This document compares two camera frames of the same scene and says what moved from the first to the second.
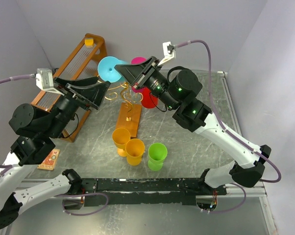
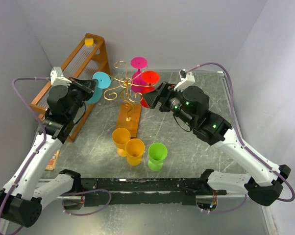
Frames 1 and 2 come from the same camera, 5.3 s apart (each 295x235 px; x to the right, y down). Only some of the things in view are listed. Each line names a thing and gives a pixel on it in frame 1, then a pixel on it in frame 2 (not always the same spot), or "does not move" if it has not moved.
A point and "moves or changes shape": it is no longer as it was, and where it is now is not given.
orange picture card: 50,161 does not move
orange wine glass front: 135,149 does not move
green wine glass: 157,152 does not move
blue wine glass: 106,69 moves or changes shape
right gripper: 138,74 -> 166,90
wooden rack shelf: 81,62 does not move
